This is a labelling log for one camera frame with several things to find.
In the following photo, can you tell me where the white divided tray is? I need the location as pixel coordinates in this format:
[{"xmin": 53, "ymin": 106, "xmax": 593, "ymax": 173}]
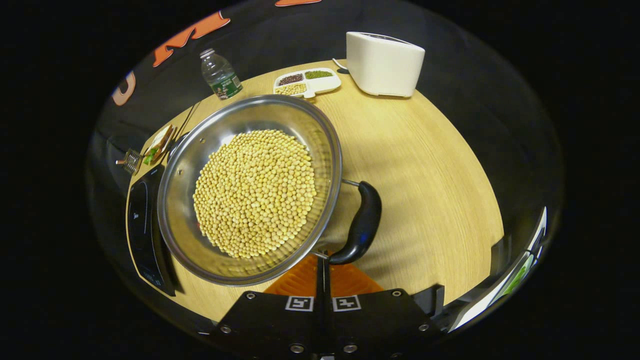
[{"xmin": 273, "ymin": 67, "xmax": 343, "ymax": 99}]

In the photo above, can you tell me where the black induction cooktop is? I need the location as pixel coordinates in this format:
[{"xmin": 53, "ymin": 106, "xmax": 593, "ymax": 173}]
[{"xmin": 126, "ymin": 164, "xmax": 177, "ymax": 297}]

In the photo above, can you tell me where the steel pot with black handle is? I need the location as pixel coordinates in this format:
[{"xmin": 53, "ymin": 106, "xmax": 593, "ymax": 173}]
[{"xmin": 157, "ymin": 94, "xmax": 383, "ymax": 287}]

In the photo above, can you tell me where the sandwich with lettuce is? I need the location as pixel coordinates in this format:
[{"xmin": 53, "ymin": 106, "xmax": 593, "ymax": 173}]
[{"xmin": 143, "ymin": 124, "xmax": 176, "ymax": 166}]

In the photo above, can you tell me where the large pile of yellow soybeans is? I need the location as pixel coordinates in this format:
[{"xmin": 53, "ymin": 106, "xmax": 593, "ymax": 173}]
[{"xmin": 192, "ymin": 129, "xmax": 318, "ymax": 259}]

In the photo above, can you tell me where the small metal crank gadget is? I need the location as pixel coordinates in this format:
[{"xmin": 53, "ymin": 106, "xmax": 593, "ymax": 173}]
[{"xmin": 116, "ymin": 148, "xmax": 145, "ymax": 176}]

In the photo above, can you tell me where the black power cable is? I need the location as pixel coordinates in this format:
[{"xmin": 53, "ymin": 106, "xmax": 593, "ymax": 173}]
[{"xmin": 172, "ymin": 101, "xmax": 202, "ymax": 146}]

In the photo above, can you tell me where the clear plastic water bottle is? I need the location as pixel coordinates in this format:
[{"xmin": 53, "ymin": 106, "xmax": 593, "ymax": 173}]
[{"xmin": 200, "ymin": 48, "xmax": 244, "ymax": 101}]

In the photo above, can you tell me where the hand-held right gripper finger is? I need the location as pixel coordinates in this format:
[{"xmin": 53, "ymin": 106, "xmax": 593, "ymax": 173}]
[
  {"xmin": 207, "ymin": 254, "xmax": 325, "ymax": 358},
  {"xmin": 324, "ymin": 256, "xmax": 445, "ymax": 358}
]

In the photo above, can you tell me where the white toaster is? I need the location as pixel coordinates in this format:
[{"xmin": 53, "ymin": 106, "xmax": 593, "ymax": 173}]
[{"xmin": 346, "ymin": 31, "xmax": 426, "ymax": 98}]

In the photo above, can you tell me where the white printed board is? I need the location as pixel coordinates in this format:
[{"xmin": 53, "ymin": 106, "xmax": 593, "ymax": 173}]
[{"xmin": 447, "ymin": 206, "xmax": 548, "ymax": 333}]

